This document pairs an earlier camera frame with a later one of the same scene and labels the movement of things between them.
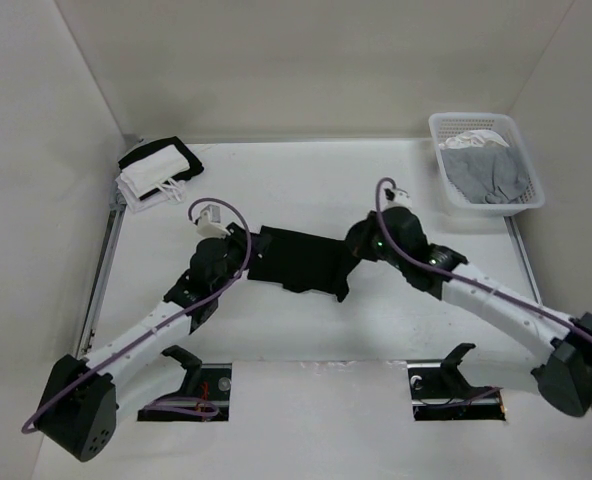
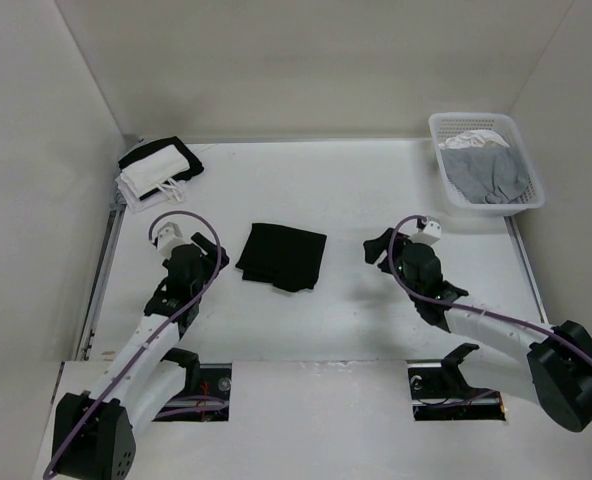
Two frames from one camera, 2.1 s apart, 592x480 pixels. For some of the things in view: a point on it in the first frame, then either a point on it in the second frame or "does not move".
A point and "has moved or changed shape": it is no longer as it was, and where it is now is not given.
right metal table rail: x=525 y=258 does not move
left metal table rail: x=112 y=239 does not move
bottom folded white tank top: x=174 y=193 does not move
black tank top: x=303 y=262 has moved or changed shape
